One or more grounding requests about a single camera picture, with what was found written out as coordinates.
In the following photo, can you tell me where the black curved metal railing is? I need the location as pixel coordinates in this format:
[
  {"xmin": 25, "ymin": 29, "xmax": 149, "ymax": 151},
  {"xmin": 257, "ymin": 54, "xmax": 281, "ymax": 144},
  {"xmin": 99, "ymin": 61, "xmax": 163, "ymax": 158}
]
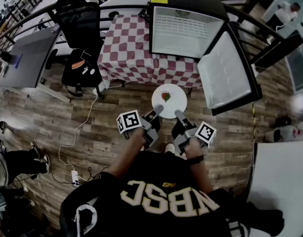
[{"xmin": 0, "ymin": 0, "xmax": 303, "ymax": 69}]

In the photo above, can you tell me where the black mesh office chair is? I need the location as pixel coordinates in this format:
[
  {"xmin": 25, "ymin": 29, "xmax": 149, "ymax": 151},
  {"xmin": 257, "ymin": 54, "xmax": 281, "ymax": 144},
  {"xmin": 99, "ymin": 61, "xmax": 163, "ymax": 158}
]
[{"xmin": 52, "ymin": 0, "xmax": 105, "ymax": 100}]

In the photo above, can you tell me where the black mini fridge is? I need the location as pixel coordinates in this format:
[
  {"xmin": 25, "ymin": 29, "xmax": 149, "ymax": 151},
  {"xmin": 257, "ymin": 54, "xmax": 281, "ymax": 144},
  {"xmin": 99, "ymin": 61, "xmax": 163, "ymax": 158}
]
[{"xmin": 148, "ymin": 0, "xmax": 263, "ymax": 116}]

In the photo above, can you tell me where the round white plate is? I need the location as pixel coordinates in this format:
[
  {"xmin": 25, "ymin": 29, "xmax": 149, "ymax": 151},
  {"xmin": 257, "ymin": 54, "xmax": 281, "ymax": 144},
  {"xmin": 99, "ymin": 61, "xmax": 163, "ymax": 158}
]
[{"xmin": 151, "ymin": 83, "xmax": 188, "ymax": 119}]

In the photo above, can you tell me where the grey desk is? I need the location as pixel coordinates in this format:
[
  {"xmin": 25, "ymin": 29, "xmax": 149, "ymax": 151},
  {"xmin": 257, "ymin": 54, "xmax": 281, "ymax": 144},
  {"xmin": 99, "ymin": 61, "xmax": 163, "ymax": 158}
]
[{"xmin": 0, "ymin": 28, "xmax": 70, "ymax": 103}]

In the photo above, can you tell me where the white table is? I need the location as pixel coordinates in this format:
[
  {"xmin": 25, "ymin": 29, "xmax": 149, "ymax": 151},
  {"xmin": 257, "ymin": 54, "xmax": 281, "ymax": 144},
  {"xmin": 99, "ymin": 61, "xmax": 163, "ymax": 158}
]
[{"xmin": 245, "ymin": 141, "xmax": 303, "ymax": 237}]

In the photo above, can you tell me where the white plastic bag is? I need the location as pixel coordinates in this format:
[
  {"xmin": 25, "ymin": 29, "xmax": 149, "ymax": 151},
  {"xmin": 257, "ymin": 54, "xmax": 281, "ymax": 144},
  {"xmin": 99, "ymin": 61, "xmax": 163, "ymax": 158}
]
[{"xmin": 264, "ymin": 123, "xmax": 303, "ymax": 143}]

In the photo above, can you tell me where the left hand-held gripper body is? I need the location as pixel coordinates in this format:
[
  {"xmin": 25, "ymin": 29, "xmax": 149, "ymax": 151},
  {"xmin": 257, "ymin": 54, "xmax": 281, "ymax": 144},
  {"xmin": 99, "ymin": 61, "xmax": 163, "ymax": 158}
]
[{"xmin": 116, "ymin": 109, "xmax": 162, "ymax": 148}]

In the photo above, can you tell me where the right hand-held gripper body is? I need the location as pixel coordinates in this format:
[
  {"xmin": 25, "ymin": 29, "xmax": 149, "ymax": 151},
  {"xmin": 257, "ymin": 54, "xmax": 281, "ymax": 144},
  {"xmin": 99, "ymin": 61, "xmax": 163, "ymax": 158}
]
[{"xmin": 171, "ymin": 118, "xmax": 217, "ymax": 156}]

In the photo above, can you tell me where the white power strip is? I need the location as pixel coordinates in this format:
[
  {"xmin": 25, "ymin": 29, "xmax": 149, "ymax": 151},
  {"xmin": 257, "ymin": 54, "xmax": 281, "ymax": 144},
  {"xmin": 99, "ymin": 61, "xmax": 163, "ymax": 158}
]
[{"xmin": 71, "ymin": 170, "xmax": 80, "ymax": 189}]

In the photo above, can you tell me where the person's right forearm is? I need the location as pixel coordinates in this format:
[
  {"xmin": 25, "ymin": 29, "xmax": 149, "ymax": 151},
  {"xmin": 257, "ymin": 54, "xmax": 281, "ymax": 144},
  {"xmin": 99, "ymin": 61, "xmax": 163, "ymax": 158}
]
[{"xmin": 184, "ymin": 137, "xmax": 215, "ymax": 195}]

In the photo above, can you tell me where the black wristband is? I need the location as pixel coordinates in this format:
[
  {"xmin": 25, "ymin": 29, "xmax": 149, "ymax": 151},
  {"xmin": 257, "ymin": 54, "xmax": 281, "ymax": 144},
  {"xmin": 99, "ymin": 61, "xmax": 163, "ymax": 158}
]
[{"xmin": 187, "ymin": 154, "xmax": 205, "ymax": 165}]

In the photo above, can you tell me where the person's black lettered jersey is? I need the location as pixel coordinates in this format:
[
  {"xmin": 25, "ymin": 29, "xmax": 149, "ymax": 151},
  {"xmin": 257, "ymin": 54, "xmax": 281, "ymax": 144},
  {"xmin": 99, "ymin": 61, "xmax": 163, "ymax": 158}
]
[{"xmin": 59, "ymin": 149, "xmax": 285, "ymax": 237}]

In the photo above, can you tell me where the red white checkered tablecloth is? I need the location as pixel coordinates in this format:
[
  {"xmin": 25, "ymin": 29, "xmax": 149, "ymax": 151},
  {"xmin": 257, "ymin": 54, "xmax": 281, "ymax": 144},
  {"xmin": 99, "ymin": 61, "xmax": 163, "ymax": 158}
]
[{"xmin": 96, "ymin": 14, "xmax": 204, "ymax": 90}]

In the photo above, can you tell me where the white power cable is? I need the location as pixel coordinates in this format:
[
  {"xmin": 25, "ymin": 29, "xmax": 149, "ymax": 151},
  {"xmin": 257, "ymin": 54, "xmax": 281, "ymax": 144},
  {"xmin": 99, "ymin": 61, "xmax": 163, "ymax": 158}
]
[{"xmin": 58, "ymin": 94, "xmax": 99, "ymax": 175}]

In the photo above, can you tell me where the person's left forearm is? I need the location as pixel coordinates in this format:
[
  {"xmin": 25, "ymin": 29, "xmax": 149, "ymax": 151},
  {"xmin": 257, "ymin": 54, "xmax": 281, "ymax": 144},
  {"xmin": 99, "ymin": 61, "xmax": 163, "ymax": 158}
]
[{"xmin": 107, "ymin": 127, "xmax": 148, "ymax": 180}]

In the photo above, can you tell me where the small black bag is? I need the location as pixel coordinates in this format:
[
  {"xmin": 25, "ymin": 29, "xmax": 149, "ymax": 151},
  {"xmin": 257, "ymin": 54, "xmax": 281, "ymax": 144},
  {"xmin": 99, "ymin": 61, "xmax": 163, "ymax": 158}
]
[{"xmin": 274, "ymin": 115, "xmax": 293, "ymax": 128}]

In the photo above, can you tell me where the yellow black striped tape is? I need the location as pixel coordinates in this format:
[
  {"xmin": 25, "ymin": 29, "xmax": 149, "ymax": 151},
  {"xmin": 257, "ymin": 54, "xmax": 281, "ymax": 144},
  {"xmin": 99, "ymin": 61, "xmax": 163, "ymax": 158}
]
[{"xmin": 251, "ymin": 102, "xmax": 257, "ymax": 143}]

